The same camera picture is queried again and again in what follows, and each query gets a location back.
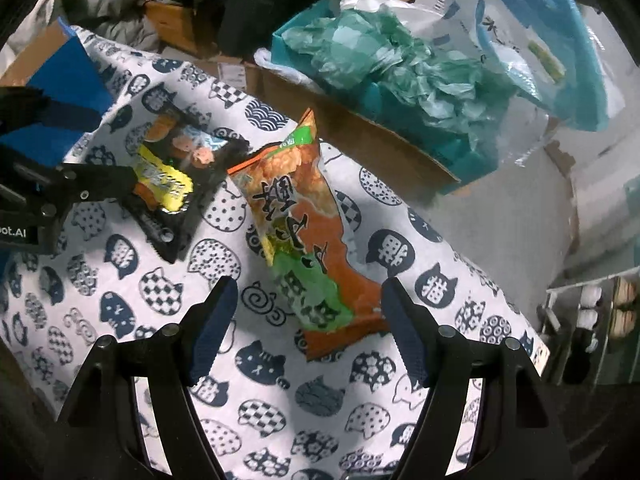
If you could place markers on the black yellow snack bag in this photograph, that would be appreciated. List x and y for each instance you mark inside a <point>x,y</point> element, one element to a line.
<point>177,164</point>

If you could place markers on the grey garment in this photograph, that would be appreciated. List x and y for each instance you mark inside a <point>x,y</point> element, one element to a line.
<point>122,21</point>

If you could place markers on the cat pattern tablecloth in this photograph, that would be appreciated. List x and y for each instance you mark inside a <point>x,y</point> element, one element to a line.
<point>267,411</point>

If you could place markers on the orange green pea snack bag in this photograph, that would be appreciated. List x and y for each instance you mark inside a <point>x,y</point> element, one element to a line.
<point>306,242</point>

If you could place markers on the shoe rack with shoes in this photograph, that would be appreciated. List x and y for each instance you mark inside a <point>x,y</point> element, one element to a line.
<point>592,331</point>

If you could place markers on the teal crumpled plastic bags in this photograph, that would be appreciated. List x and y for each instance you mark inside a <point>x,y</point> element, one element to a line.
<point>444,103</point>

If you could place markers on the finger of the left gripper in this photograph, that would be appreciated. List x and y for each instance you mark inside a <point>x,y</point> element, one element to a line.
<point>55,114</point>
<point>94,183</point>

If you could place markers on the blue white plastic bag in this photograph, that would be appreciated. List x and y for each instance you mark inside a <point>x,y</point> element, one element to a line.
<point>544,47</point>

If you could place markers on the blue cardboard box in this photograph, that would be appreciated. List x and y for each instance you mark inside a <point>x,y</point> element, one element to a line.
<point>55,90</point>

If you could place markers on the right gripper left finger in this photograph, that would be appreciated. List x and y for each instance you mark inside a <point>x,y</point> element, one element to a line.
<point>172,360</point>

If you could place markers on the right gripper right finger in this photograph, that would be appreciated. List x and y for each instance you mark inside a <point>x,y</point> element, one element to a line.
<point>443,361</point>

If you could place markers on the white towel pile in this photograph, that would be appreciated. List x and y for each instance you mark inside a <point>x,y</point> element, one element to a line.
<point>43,13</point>

